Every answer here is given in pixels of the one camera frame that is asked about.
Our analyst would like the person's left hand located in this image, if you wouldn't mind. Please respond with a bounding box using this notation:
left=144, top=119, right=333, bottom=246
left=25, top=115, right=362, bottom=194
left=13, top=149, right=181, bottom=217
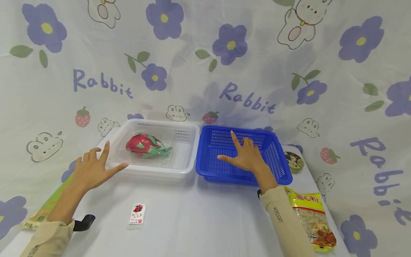
left=72, top=140, right=130, bottom=192

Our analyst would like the person's right hand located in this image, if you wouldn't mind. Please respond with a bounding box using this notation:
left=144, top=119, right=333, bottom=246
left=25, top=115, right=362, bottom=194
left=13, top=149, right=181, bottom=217
left=217, top=130, right=273, bottom=177

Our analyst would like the person's right forearm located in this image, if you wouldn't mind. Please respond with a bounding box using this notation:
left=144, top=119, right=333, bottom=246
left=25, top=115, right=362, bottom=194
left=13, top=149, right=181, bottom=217
left=257, top=171, right=318, bottom=257

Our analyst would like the person's left forearm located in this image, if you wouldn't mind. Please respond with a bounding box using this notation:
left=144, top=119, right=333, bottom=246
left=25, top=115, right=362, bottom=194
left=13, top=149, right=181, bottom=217
left=20, top=180, right=86, bottom=257

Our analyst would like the clear plastic clamshell container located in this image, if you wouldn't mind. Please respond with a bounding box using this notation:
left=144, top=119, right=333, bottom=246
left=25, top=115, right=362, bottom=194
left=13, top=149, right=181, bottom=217
left=111, top=130, right=176, bottom=168

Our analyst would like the blue plastic mesh basket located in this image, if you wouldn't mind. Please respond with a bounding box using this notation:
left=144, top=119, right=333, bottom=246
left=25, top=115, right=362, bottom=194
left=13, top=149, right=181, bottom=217
left=196, top=125, right=293, bottom=187

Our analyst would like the red dragon fruit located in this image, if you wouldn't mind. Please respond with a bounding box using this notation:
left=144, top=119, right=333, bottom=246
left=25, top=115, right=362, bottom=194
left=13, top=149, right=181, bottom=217
left=126, top=133, right=173, bottom=158

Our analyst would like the white plastic mesh basket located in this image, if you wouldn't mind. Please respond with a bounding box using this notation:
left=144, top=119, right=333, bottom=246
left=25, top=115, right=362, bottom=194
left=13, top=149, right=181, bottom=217
left=96, top=119, right=200, bottom=178

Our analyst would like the round tin can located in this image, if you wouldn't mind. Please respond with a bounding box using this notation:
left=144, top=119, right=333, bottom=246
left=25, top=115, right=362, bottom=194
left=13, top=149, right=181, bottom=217
left=284, top=151, right=305, bottom=174

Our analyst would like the small white red-print sachet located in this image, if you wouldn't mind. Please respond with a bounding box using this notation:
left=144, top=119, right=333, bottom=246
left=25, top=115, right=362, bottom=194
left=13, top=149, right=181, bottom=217
left=128, top=201, right=148, bottom=230

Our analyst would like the green and yellow box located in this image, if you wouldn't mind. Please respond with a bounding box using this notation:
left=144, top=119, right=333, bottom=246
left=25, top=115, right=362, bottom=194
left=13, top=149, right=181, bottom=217
left=21, top=175, right=73, bottom=230

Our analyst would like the yellow pasta bag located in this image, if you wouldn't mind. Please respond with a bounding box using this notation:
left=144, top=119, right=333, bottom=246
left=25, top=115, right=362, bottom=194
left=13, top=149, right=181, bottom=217
left=284, top=186, right=337, bottom=253

